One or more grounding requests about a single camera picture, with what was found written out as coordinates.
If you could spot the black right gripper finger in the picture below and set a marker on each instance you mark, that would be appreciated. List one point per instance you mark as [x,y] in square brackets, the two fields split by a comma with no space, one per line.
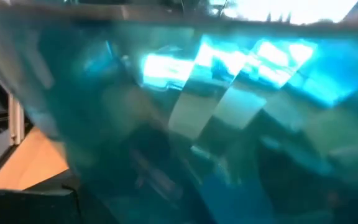
[26,208]

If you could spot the blue translucent plastic cup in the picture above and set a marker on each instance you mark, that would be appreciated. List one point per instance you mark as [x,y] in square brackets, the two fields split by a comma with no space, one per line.
[197,109]

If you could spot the silver frame bracket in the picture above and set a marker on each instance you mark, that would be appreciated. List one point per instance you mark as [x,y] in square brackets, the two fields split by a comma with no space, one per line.
[15,121]

